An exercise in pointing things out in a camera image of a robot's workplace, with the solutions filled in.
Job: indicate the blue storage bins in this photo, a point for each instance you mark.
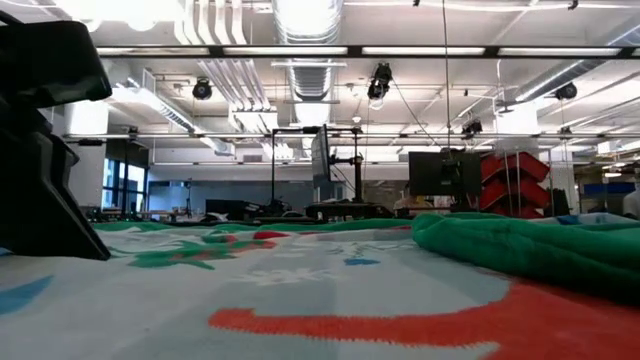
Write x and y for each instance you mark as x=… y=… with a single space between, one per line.
x=607 y=188

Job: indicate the black tabletop equipment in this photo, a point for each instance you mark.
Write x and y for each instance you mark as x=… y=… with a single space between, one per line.
x=230 y=207

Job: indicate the thin black metal frame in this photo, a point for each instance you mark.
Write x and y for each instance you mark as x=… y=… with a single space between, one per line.
x=273 y=170

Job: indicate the red stacked storage bins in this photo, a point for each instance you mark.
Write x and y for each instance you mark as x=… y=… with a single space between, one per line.
x=515 y=165

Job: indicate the person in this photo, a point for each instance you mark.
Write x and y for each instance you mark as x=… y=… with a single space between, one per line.
x=634 y=202

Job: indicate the wide black monitor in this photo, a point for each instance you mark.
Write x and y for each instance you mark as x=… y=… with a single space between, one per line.
x=430 y=172

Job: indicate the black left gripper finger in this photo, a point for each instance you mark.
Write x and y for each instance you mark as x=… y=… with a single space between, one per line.
x=40 y=210

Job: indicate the black post frame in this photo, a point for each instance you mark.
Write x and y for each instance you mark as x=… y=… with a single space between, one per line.
x=90 y=142

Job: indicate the dinosaur print towel green back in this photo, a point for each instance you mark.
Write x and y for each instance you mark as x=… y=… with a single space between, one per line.
x=300 y=300

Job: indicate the black ceiling spotlight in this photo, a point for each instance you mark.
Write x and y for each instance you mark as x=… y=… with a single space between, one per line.
x=201 y=90
x=472 y=127
x=380 y=80
x=566 y=91

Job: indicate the silver corrugated ventilation duct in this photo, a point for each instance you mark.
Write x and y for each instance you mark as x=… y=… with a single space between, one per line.
x=310 y=80

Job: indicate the black rolling monitor stand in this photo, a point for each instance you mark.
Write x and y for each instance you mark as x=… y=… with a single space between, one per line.
x=358 y=180

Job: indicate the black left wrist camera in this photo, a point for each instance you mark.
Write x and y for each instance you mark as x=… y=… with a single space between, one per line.
x=45 y=60

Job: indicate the glass window panes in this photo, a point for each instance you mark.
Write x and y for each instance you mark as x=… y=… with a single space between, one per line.
x=135 y=182

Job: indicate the long ceiling light bar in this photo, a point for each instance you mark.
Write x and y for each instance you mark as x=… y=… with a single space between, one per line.
x=355 y=50

